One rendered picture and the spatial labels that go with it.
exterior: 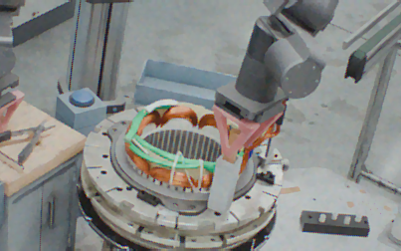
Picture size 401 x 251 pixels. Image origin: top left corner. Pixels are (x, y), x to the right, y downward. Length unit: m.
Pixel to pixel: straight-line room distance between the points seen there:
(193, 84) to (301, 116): 2.05
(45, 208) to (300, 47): 0.59
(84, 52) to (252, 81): 0.67
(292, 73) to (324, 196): 0.89
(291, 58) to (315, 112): 2.73
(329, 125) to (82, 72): 2.09
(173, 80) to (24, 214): 0.47
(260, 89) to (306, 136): 2.47
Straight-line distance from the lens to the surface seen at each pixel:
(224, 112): 1.25
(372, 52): 2.77
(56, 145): 1.51
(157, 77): 1.81
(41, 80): 3.77
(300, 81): 1.16
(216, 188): 1.35
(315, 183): 2.05
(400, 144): 3.84
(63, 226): 1.63
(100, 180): 1.39
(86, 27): 1.82
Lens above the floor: 1.93
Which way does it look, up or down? 32 degrees down
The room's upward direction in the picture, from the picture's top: 11 degrees clockwise
